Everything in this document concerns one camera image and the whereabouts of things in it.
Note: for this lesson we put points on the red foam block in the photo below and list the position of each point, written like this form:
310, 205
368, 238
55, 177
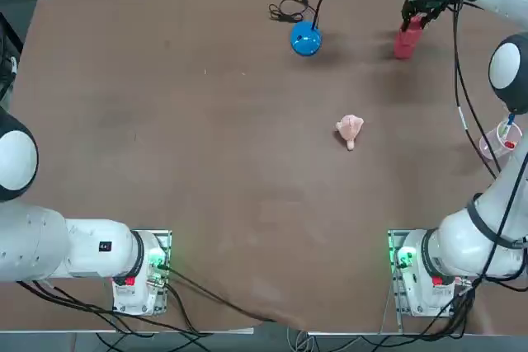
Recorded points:
416, 23
405, 46

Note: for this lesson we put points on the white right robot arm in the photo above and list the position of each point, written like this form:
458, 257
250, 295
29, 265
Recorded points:
466, 240

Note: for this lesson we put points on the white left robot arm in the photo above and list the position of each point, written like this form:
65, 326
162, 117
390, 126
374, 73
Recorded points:
62, 249

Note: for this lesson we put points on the blue desk lamp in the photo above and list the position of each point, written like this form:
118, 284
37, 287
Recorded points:
306, 38

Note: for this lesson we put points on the pink plush toy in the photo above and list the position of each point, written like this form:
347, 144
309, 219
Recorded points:
350, 127

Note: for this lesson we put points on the clear plastic cup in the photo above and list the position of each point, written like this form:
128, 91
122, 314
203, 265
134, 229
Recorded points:
493, 144

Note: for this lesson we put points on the red capped marker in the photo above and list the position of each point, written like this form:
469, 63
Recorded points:
510, 145

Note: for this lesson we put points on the aluminium mounting plate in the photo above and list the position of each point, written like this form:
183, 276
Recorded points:
394, 269
163, 245

